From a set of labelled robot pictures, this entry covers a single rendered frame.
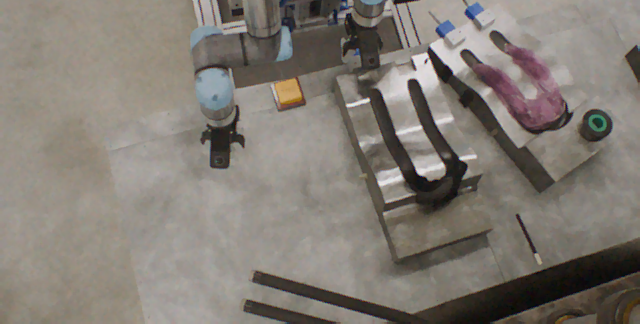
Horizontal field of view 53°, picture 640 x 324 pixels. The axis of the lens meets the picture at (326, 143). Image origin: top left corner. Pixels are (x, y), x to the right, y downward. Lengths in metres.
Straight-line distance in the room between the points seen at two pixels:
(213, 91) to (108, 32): 1.57
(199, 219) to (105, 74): 1.24
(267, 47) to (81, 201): 1.39
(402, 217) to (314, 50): 1.06
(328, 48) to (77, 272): 1.25
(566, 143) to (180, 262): 1.03
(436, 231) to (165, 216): 0.68
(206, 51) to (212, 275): 0.56
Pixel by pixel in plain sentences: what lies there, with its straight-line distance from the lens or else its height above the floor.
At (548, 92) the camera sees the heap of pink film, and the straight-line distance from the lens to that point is 1.83.
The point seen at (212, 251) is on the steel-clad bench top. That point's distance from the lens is 1.66.
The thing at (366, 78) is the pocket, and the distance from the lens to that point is 1.75.
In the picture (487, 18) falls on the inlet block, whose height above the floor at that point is 0.88.
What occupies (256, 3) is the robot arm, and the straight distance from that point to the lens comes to 1.35.
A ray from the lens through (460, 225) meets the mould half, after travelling 1.67.
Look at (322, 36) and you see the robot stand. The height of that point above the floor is 0.21.
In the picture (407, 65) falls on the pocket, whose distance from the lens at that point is 1.79.
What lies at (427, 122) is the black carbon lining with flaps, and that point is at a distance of 1.71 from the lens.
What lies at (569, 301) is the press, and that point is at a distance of 1.80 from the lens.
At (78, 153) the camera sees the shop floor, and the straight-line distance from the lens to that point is 2.69.
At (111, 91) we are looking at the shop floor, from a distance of 2.76.
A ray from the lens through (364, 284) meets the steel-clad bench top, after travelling 1.65.
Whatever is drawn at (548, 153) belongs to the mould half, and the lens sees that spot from 1.74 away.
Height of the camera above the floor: 2.42
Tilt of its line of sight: 69 degrees down
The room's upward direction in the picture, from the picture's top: 10 degrees clockwise
